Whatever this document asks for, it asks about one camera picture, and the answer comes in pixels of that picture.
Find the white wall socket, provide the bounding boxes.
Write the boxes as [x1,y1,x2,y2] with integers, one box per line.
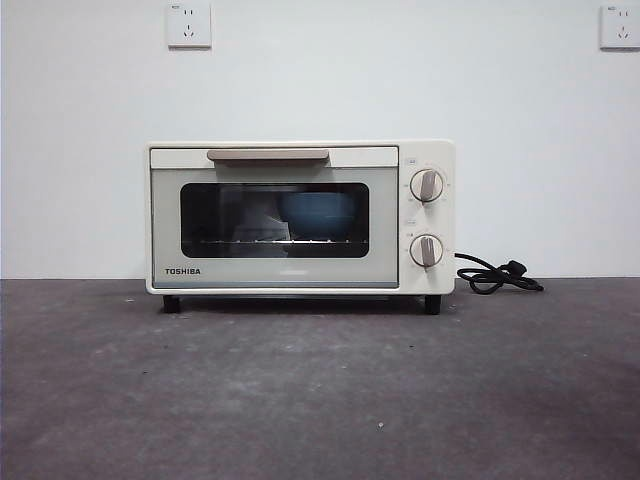
[599,3,640,50]
[166,0,213,50]

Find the blue ribbed bowl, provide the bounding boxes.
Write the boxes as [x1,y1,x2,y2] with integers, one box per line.
[277,192,358,237]

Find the cream oven temperature knob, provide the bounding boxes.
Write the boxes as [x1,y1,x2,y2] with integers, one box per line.
[409,168,446,204]

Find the cream Toshiba toaster oven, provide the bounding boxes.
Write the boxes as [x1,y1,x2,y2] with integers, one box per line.
[143,139,457,315]

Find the cream oven timer knob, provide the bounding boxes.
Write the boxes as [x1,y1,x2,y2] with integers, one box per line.
[409,232,445,268]

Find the black oven power cable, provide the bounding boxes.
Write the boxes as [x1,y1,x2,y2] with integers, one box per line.
[453,251,545,294]

